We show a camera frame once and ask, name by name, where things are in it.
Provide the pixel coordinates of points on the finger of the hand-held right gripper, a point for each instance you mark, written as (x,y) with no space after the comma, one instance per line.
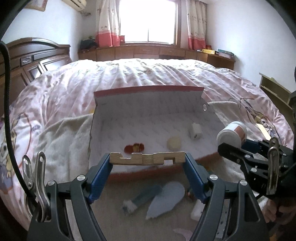
(254,146)
(240,157)

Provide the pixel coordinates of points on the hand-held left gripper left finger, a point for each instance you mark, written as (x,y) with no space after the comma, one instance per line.
(100,178)

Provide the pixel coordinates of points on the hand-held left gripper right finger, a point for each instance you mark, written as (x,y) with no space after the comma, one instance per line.
(195,180)

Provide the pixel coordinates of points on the light blue correction tape dispenser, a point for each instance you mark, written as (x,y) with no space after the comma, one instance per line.
(166,199)

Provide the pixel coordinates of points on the orange-red plastic piece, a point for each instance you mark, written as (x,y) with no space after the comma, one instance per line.
(128,148)

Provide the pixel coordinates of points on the cream round disk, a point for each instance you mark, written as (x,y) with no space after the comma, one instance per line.
(174,142)

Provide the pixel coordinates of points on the wooden puzzle piece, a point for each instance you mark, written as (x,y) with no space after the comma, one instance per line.
(141,158)

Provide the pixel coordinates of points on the white charger plug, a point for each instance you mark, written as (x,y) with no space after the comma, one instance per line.
(195,132)

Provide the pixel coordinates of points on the red cardboard box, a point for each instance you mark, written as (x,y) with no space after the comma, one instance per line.
(138,111)

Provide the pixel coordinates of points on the person's right hand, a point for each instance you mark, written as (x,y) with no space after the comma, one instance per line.
(277,210)

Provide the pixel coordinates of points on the yellow cardboard board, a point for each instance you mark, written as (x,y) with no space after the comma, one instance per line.
(263,131)

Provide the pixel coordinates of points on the white earbuds case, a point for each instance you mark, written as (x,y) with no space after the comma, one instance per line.
(196,210)

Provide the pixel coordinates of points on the blue plastic lint brush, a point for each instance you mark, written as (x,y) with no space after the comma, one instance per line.
(143,197)

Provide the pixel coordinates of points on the beige terry towel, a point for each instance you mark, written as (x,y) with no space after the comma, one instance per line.
(69,139)

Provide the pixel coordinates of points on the lilac plastic shell half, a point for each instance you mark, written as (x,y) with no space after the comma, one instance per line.
(182,233)

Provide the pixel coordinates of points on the light wooden shelf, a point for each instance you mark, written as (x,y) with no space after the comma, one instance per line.
(275,90)

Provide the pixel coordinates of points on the green books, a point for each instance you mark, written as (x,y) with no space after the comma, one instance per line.
(225,53)

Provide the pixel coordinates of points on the yellow flat box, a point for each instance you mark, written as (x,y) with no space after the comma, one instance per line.
(209,51)

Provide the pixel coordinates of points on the pink printed quilt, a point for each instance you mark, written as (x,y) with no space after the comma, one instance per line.
(138,71)

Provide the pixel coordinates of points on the dark wooden headboard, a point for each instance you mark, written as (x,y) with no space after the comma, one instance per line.
(23,69)

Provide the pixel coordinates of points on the dark clothes pile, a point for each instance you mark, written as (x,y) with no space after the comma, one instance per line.
(87,44)

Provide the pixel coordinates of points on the pink and white curtain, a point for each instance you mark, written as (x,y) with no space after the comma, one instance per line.
(196,23)
(106,23)

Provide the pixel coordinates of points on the small wooden box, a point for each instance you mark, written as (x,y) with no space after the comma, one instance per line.
(121,39)

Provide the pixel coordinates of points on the bright window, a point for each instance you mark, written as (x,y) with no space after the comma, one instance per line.
(148,20)

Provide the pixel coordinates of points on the white air conditioner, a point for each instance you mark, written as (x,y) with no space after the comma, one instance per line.
(74,3)

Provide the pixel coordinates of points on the framed wall picture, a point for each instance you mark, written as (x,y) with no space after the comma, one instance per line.
(37,4)

